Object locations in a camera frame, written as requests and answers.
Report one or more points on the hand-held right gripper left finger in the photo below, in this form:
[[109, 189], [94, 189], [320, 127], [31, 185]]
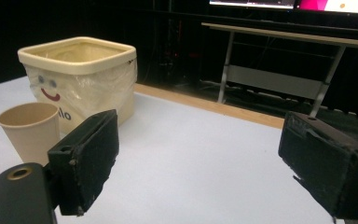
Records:
[[87, 155]]

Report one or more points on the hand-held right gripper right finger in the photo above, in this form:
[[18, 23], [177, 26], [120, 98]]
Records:
[[326, 165]]

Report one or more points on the beige paper cup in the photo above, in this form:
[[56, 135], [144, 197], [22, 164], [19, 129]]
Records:
[[31, 130]]

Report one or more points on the cream smiley-face trash bin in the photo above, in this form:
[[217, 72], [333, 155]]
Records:
[[84, 68]]

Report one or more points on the folding table with metal legs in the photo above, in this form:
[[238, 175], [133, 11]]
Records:
[[279, 62]]

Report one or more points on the monitor with pink screen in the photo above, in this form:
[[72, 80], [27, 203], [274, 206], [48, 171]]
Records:
[[338, 5]]

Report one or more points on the monitor with white screen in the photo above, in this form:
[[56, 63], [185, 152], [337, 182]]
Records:
[[254, 3]]

